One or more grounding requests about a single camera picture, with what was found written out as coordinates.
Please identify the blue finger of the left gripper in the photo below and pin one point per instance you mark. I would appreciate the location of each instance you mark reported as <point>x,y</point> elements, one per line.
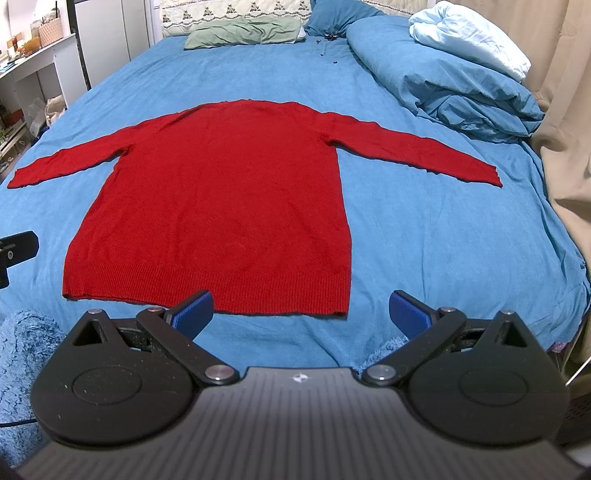
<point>16,249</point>

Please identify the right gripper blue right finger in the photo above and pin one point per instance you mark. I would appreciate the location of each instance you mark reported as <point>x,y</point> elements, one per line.
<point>429,332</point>

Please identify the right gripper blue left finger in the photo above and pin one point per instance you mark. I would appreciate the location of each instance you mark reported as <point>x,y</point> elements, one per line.
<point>174,330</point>

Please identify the red knit sweater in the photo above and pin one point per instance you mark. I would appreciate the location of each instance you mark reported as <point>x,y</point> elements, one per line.
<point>241,198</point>

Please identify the fluffy blue rug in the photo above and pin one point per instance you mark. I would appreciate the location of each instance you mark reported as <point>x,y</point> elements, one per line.
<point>28,339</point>

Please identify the white side desk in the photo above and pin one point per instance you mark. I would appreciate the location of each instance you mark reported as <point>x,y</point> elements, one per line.
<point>55,70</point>

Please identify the woven basket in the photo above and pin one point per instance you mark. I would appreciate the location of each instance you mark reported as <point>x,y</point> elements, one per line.
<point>50,32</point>

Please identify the white wardrobe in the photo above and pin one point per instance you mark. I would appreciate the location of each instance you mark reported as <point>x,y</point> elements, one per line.
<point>111,33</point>

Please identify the blue folded duvet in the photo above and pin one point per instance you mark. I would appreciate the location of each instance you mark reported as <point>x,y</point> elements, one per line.
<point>444,88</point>

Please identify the cream quilted headboard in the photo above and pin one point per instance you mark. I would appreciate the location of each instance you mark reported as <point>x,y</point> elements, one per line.
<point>178,18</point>

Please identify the light blue blanket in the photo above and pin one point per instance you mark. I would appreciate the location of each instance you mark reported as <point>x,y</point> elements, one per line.
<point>463,32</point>

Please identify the green pillow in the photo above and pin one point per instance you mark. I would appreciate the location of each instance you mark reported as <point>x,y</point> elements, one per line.
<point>266,29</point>

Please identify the beige curtain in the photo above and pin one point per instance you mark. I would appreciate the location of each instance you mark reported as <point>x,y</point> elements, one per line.
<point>555,36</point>

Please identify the blue pillow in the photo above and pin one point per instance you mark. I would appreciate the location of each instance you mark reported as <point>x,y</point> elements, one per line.
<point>331,18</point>

